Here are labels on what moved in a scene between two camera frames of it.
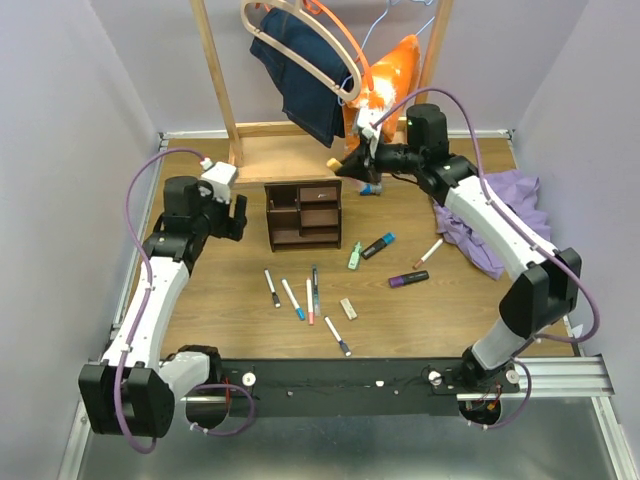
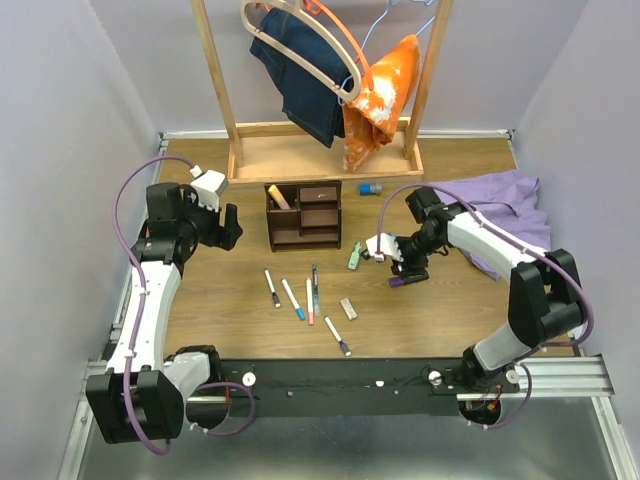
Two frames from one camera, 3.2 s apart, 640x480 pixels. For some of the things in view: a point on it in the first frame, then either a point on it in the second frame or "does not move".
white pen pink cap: (309, 302) does not move
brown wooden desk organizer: (304, 215) does not move
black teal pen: (315, 276) does not move
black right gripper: (363, 164) -> (408, 266)
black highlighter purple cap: (402, 280) does not move
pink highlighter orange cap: (334, 163) -> (279, 197)
